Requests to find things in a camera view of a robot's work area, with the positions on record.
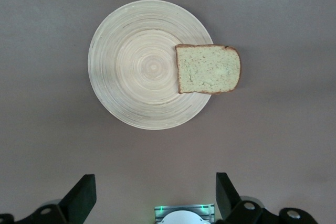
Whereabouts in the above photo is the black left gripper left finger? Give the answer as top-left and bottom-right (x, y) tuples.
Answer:
(18, 174), (97, 224)

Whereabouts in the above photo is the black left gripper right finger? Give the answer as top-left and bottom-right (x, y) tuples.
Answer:
(215, 172), (274, 224)

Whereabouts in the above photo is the slice of bread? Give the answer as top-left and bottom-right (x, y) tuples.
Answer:
(174, 44), (242, 95)

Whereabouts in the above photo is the round wooden plate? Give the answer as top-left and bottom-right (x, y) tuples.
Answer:
(87, 0), (214, 131)

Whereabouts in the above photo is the aluminium left arm base plate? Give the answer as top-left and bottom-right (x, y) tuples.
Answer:
(154, 204), (215, 224)

